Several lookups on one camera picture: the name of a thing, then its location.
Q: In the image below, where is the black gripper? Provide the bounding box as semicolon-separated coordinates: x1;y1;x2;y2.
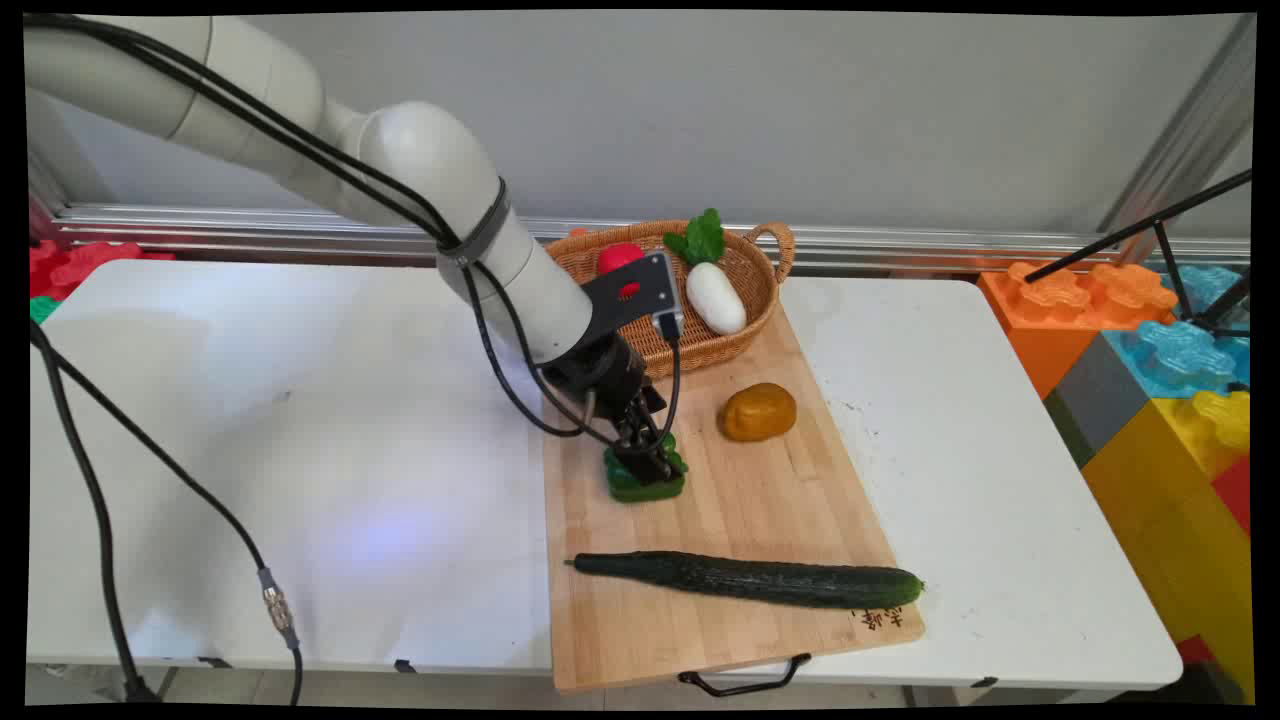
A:
543;335;679;483

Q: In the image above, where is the green toy bell pepper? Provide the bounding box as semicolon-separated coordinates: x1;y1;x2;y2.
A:
603;432;688;503

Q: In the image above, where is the wooden cutting board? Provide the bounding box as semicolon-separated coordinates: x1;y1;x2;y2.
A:
541;300;926;694

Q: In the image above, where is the yellow toy bell pepper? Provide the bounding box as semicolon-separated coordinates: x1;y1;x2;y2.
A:
719;383;798;443

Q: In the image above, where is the woven wicker basket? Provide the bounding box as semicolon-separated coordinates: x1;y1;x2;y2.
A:
544;220;796;381

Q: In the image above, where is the long dark green cucumber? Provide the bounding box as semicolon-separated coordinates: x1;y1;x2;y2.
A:
565;551;925;610

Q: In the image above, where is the white toy radish with leaves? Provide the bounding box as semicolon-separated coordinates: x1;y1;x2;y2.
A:
663;208;748;336

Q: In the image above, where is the red toy tomato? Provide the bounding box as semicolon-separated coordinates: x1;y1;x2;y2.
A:
597;242;646;300

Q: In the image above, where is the orange giant building block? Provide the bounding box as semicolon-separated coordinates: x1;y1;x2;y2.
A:
976;260;1181;401

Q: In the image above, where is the grey giant building block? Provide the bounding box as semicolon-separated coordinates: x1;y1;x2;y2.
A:
1043;332;1153;471

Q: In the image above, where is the yellow giant building block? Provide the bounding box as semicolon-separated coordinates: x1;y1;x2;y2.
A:
1082;390;1255;701

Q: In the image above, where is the blue giant building block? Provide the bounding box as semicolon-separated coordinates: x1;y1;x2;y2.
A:
1102;264;1251;401

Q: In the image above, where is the black tripod stand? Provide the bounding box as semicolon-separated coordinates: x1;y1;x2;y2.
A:
1024;168;1253;339

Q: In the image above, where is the red giant building block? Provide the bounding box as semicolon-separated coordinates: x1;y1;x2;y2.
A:
28;238;177;301

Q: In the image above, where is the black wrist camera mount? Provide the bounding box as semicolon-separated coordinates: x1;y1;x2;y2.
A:
579;251;686;346

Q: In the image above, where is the aluminium frame rail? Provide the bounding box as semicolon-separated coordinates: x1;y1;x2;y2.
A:
48;203;1251;273

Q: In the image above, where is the black cable with metal connector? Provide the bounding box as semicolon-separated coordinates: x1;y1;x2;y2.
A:
28;318;305;707

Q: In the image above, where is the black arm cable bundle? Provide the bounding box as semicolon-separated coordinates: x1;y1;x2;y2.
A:
24;14;684;443

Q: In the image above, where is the thick black cable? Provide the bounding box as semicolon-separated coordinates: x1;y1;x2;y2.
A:
28;330;161;703

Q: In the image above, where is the aluminium frame post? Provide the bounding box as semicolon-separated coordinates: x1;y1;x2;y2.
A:
1098;14;1257;263

